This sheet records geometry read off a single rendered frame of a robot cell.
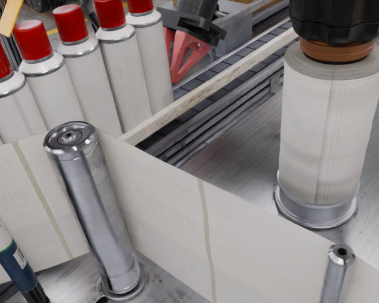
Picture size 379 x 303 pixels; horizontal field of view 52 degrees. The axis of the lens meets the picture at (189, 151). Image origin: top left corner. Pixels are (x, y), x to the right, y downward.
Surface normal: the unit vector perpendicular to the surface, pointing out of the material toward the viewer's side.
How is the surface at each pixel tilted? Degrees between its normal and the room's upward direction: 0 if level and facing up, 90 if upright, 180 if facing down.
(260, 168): 0
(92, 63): 90
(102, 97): 90
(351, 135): 92
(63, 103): 90
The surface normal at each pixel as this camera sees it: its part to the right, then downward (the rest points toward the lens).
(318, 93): -0.51, 0.59
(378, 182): -0.11, -0.77
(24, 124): 0.62, 0.44
